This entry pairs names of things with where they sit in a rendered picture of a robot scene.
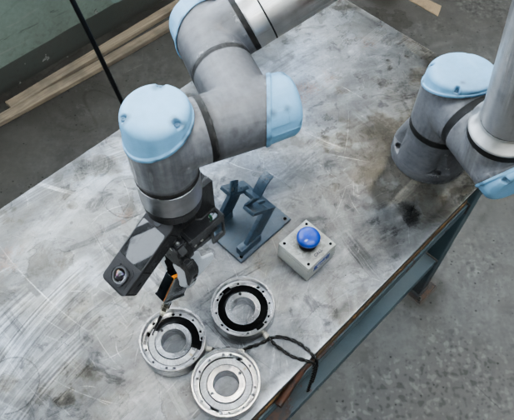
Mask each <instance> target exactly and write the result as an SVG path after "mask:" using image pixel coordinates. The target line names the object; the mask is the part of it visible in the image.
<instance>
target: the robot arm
mask: <svg viewBox="0 0 514 420"><path fill-rule="evenodd" d="M336 1H338V0H180V1H179V2H178V3H177V4H176V6H175V7H174V9H173V10H172V12H171V15H170V18H169V29H170V32H171V34H172V38H173V40H174V43H175V48H176V50H177V54H178V55H179V57H180V58H181V59H182V60H183V62H184V64H185V66H186V68H187V70H188V73H189V75H190V77H191V79H192V81H193V83H194V85H195V88H196V89H197V92H198V95H195V96H191V97H187V96H186V95H185V94H184V93H183V92H182V91H181V90H179V89H178V88H176V87H173V86H171V85H167V84H166V85H165V86H159V85H157V84H150V85H146V86H143V87H140V88H138V89H136V90H135V91H133V92H131V93H130V94H129V95H128V96H127V97H126V98H125V100H124V101H123V102H122V105H121V107H120V109H119V114H118V121H119V127H120V131H121V135H122V147H123V150H124V152H125V153H126V154H127V158H128V161H129V164H130V167H131V169H132V175H133V177H134V180H135V183H136V187H137V191H138V195H139V197H140V200H141V203H142V205H143V206H144V209H145V211H146V213H145V214H144V216H143V217H142V219H141V220H140V222H139V223H138V225H137V226H136V227H135V228H134V230H133V231H132V233H131V235H130V236H129V237H128V239H127V241H126V242H125V243H124V244H123V245H122V247H121V249H120V250H119V252H118V253H117V255H116V256H115V258H114V259H113V260H112V261H111V263H110V264H109V266H108V267H107V269H106V270H105V272H104V273H103V278H104V280H105V281H106V282H107V283H108V284H109V285H110V286H111V287H112V288H113V289H114V290H115V291H116V292H117V293H118V294H119V295H120V296H136V295H137V294H138V293H139V291H140V290H141V288H142V287H143V285H144V284H145V282H146V281H147V280H148V279H149V277H150V276H151V274H152V273H153V271H154V270H155V268H156V267H157V265H158V264H159V263H161V264H162V266H163V267H164V269H165V270H166V272H167V271H170V270H172V269H175V270H176V272H177V278H178V280H179V285H180V286H181V287H185V288H190V287H191V286H193V285H194V284H195V282H196V281H197V277H198V276H199V275H200V274H201V273H202V272H203V271H204V269H205V268H206V267H207V266H208V265H209V264H210V263H211V262H212V260H213V258H214V255H213V253H212V252H210V253H209V254H206V255H204V256H201V255H200V252H199V251H197V250H198V249H199V248H201V247H202V246H203V245H204V244H205V243H207V242H208V241H209V240H210V239H212V243H213V244H214V243H216V242H217V241H218V240H219V239H220V238H222V237H223V236H224V235H225V234H226V231H225V221H224V214H223V213H222V212H221V211H219V210H218V209H217V208H216V207H215V201H214V193H213V185H212V180H211V179H210V178H209V177H207V176H206V175H204V174H202V173H201V171H200V167H203V166H206V165H209V164H212V163H215V162H219V161H221V160H224V159H227V158H231V157H235V156H237V155H240V154H243V153H247V152H251V151H253V150H256V149H258V148H263V147H266V148H269V147H270V146H271V145H272V144H273V143H277V142H280V141H282V140H284V139H287V138H290V137H293V136H295V135H297V134H298V133H299V131H300V130H301V128H302V119H303V111H302V102H301V99H300V96H299V92H298V90H297V87H296V85H295V83H294V82H293V80H292V79H291V78H290V77H289V76H288V75H286V74H285V73H284V72H274V73H269V72H267V73H266V75H262V73H261V71H260V69H259V67H258V66H257V64H256V63H255V61H254V59H253V57H252V54H253V53H255V52H256V51H258V50H259V49H261V48H263V47H264V46H266V45H268V43H270V42H272V41H274V40H275V39H277V38H279V37H280V36H281V35H283V34H284V33H287V32H288V31H290V30H292V29H293V28H294V27H296V26H298V25H299V24H301V23H303V22H305V21H306V20H308V18H311V17H312V16H314V15H315V14H317V13H319V12H320V11H321V10H323V9H325V8H327V7H328V6H330V5H332V4H333V3H335V2H336ZM391 154H392V159H393V161H394V163H395V164H396V165H397V167H398V168H399V169H400V170H401V171H402V172H403V173H404V174H406V175H407V176H408V177H410V178H412V179H414V180H416V181H418V182H421V183H428V184H443V183H449V182H450V181H453V180H455V179H456V178H458V177H459V176H460V175H461V174H462V173H463V171H464V170H465V171H466V172H467V174H468V175H469V177H470V178H471V179H472V181H473V182H474V183H475V184H476V185H475V187H476V188H479V190H480V191H481V192H482V193H483V195H484V196H485V197H486V198H489V199H500V198H505V197H508V196H510V195H512V194H514V0H512V2H511V6H510V8H509V12H508V15H507V20H506V24H505V27H504V30H503V34H502V39H501V42H500V45H499V48H498V52H497V57H496V61H495V63H494V66H493V65H492V64H491V63H490V62H489V61H487V60H486V59H485V58H483V57H479V56H477V55H475V54H469V53H465V52H452V53H447V54H444V55H441V56H440V57H437V58H436V59H434V60H433V61H432V62H431V63H430V64H429V66H428V68H427V70H426V73H425V74H424V76H423V77H422V80H421V86H420V89H419V92H418V94H417V99H416V101H415V104H414V107H413V109H412V113H411V116H410V117H409V118H408V119H407V120H406V121H405V122H404V123H403V124H402V125H401V126H400V127H399V128H398V130H397V132H396V133H395V135H394V138H393V140H392V145H391ZM210 213H212V215H213V214H214V213H216V214H217V217H215V218H214V219H213V220H212V215H210ZM220 223H222V230H221V232H220V233H219V234H217V235H216V236H214V232H215V231H216V230H217V226H218V225H219V224H220Z"/></svg>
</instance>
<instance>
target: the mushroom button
mask: <svg viewBox="0 0 514 420"><path fill-rule="evenodd" d="M320 239H321V236H320V233H319V232H318V231H317V230H316V229H315V228H314V227H303V228H301V229H300V230H299V231H298V233H297V242H298V243H299V245H300V246H302V247H303V248H314V247H316V246H317V245H318V244H319V242H320Z"/></svg>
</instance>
